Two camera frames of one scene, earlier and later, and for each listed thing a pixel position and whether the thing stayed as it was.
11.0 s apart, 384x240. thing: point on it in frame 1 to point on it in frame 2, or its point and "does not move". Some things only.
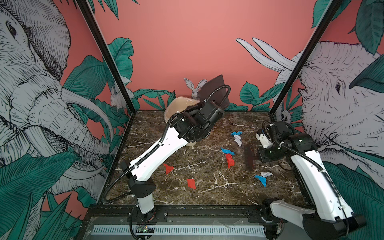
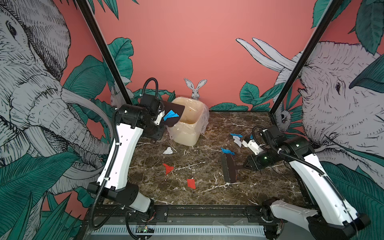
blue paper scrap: [263, 179] to [170, 114]
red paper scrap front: [191, 183] does not move
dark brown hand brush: [249, 157] to [229, 168]
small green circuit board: [143, 229] does not move
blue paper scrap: [227, 151] does not move
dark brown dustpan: [214, 90] to [176, 108]
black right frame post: [332, 7] does not move
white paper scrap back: [238, 139] does not move
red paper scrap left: [168, 168] does not move
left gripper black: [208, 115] to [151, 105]
